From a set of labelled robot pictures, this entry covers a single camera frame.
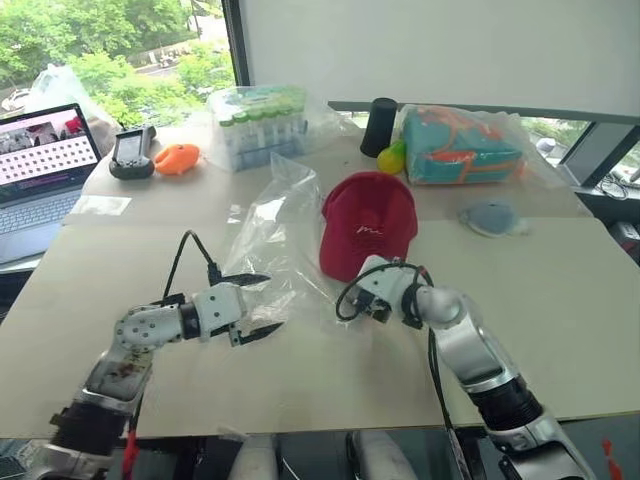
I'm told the small white sheet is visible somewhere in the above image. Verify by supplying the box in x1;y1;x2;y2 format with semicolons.
73;195;133;217

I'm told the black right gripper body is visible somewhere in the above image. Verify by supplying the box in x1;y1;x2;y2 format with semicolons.
350;288;393;325

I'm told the black cylinder speaker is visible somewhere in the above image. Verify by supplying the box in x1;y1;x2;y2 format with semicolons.
358;97;398;159

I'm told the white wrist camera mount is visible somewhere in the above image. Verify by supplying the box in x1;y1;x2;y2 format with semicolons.
355;253;409;312
191;281;247;343

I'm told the dark window frame post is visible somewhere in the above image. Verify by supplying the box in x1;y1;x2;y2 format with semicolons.
221;0;251;87

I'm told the orange fish toy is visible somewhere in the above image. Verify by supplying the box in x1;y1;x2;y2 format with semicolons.
153;143;207;177

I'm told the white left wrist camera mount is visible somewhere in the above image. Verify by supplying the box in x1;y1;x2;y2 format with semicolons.
191;281;247;343

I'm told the dark window sill rail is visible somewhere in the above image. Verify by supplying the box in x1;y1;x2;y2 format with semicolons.
327;99;640;127

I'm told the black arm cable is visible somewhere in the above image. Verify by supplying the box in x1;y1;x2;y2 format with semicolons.
334;260;459;441
160;229;222;307

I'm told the bag of test tubes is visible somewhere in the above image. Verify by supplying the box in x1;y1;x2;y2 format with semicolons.
205;83;314;174

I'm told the grey blue plush toy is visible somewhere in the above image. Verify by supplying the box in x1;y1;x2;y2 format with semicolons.
457;198;532;240

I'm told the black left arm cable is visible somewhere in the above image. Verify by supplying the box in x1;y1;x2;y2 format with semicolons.
160;229;222;307

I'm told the red baseball cap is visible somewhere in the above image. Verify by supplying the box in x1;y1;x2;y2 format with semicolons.
318;170;419;282

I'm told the teal orange pack in bag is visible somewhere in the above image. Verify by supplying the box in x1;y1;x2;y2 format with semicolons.
397;103;531;187

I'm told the white rounded cover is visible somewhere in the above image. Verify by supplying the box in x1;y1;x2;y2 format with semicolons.
347;428;419;480
233;433;279;480

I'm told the grey monitor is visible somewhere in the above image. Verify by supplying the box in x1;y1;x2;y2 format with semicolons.
559;121;640;190

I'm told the clear plastic bag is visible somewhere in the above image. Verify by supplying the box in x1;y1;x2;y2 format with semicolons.
219;149;341;326

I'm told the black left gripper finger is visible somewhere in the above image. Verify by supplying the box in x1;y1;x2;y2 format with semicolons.
219;271;273;290
234;322;286;348

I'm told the open grey laptop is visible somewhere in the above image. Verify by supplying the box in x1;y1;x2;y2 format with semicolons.
0;102;104;266

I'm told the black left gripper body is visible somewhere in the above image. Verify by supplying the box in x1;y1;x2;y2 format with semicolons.
207;273;247;348

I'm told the white plastic bag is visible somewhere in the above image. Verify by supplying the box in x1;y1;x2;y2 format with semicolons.
27;63;121;156

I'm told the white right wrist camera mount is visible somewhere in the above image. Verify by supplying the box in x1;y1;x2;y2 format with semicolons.
355;253;409;312

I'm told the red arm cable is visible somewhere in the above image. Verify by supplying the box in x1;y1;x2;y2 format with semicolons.
122;424;142;480

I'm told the black handheld controller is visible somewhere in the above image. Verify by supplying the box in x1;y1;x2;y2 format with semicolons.
108;124;158;181

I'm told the yellow green pear toy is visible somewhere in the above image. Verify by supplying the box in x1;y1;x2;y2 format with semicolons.
376;139;407;176

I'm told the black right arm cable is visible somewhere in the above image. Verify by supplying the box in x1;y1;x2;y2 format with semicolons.
334;260;459;441

